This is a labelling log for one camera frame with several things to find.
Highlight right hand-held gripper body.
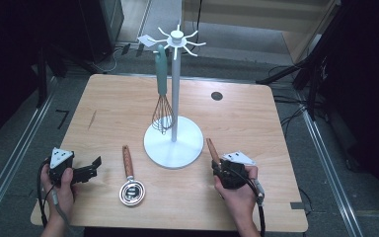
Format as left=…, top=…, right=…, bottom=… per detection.
left=212, top=150, right=258, bottom=191

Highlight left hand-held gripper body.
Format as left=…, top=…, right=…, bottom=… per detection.
left=47, top=146, right=77, bottom=188

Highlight wooden handled mesh strainer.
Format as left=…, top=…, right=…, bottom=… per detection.
left=205, top=137, right=222, bottom=166

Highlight wooden handled metal ladle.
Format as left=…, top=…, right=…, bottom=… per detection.
left=117, top=144, right=146, bottom=207

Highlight white utensil rack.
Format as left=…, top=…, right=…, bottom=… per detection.
left=143, top=24, right=207, bottom=170

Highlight teal handled wire whisk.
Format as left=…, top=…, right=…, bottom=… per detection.
left=150, top=43, right=177, bottom=135

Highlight person's left hand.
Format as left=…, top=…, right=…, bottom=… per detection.
left=39, top=163, right=80, bottom=216

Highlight person's right hand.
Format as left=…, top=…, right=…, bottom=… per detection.
left=213, top=165, right=262, bottom=225

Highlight black tape patch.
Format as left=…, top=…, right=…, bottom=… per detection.
left=289, top=200, right=306, bottom=211

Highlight black metal stand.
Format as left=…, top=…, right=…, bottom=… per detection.
left=34, top=42, right=50, bottom=109

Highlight white paper tag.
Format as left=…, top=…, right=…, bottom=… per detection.
left=136, top=34, right=159, bottom=47

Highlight black angled stand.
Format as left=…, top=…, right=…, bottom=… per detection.
left=256, top=0, right=353, bottom=121

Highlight black cabinet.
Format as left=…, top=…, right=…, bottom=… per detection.
left=77, top=0, right=125, bottom=64

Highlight black cable with grey plug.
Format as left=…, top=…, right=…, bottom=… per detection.
left=225, top=166, right=266, bottom=237
left=37, top=158, right=75, bottom=237

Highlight metal floor rail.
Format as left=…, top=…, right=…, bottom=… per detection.
left=0, top=76, right=60, bottom=225
left=296, top=95, right=365, bottom=237

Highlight black floor cables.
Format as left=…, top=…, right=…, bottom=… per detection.
left=266, top=64, right=314, bottom=138

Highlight white floor cable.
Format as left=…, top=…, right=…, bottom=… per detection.
left=92, top=48, right=123, bottom=74

